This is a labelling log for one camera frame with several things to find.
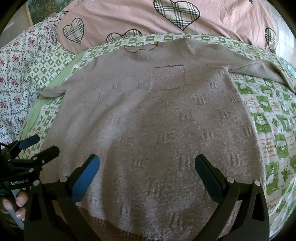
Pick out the beige knit sweater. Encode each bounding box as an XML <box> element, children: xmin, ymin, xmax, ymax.
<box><xmin>40</xmin><ymin>38</ymin><xmax>290</xmax><ymax>240</ymax></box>

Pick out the person left hand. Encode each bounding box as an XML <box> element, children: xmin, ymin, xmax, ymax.
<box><xmin>1</xmin><ymin>190</ymin><xmax>29</xmax><ymax>221</ymax></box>

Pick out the floral print bedsheet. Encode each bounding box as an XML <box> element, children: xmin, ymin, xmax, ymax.
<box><xmin>1</xmin><ymin>11</ymin><xmax>65</xmax><ymax>145</ymax></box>

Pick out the green white patterned quilt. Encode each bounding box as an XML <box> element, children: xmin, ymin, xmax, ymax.
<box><xmin>21</xmin><ymin>34</ymin><xmax>295</xmax><ymax>237</ymax></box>

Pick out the pink heart print duvet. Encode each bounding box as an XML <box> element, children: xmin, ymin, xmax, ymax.
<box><xmin>57</xmin><ymin>0</ymin><xmax>276</xmax><ymax>54</ymax></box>

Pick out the gold framed wall picture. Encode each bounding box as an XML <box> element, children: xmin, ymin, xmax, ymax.
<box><xmin>27</xmin><ymin>0</ymin><xmax>72</xmax><ymax>24</ymax></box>

